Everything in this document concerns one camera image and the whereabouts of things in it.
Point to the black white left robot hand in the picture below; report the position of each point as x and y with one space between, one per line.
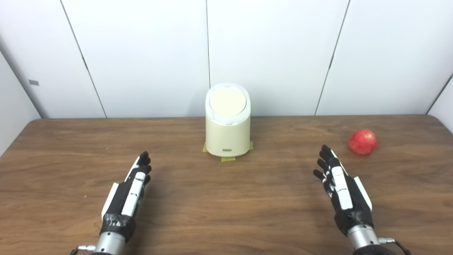
122 200

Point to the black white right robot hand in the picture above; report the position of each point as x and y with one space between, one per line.
350 202

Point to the red apple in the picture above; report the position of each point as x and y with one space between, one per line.
362 141

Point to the cream round bin lid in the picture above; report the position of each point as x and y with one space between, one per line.
227 101

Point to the cream-colored bin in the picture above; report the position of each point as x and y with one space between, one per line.
228 136

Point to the grey wall sticker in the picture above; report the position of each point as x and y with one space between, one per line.
34 82

